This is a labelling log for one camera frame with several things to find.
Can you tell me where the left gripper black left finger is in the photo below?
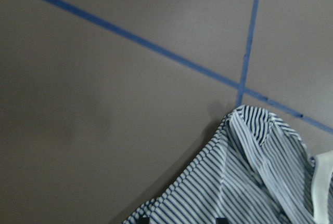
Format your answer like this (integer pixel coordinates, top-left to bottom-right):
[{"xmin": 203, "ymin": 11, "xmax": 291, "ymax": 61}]
[{"xmin": 138, "ymin": 216, "xmax": 150, "ymax": 224}]

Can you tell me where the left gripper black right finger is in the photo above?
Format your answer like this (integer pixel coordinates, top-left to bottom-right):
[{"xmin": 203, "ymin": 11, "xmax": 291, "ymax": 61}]
[{"xmin": 215, "ymin": 217, "xmax": 227, "ymax": 224}]

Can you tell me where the blue white striped polo shirt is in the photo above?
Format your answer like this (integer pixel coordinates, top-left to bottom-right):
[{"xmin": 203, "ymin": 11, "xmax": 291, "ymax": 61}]
[{"xmin": 125, "ymin": 105, "xmax": 332, "ymax": 223}]

